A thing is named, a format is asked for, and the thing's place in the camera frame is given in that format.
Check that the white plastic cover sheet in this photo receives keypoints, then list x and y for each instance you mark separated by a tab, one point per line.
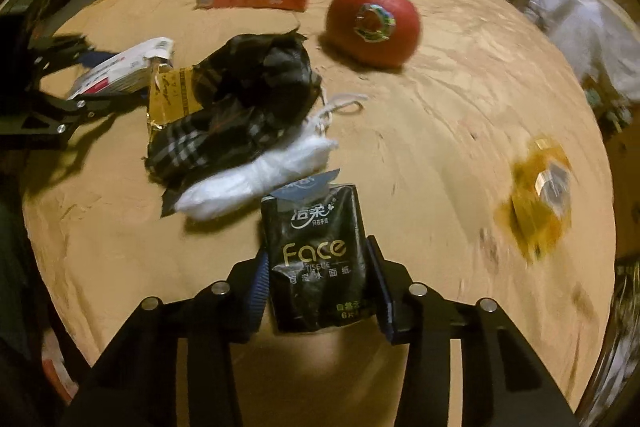
575	37

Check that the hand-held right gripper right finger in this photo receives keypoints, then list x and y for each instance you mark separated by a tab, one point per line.
386	307

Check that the white plastic bag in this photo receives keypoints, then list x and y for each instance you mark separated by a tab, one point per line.
250	177

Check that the white and red box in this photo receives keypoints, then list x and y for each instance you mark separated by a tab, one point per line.
117	72

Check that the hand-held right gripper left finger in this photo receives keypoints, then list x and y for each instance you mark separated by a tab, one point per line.
257	292

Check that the red apple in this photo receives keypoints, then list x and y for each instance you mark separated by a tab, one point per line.
372	24

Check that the black tissue pack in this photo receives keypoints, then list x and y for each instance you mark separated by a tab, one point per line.
315	267

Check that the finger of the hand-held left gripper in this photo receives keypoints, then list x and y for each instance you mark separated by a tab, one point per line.
70	112
65	47

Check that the black plaid cloth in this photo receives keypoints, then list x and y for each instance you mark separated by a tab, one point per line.
240	107

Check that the gold foil packet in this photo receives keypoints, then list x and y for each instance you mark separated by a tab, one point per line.
167	99

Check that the yellow plastic wrapper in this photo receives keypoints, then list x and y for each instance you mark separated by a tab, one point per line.
542	197

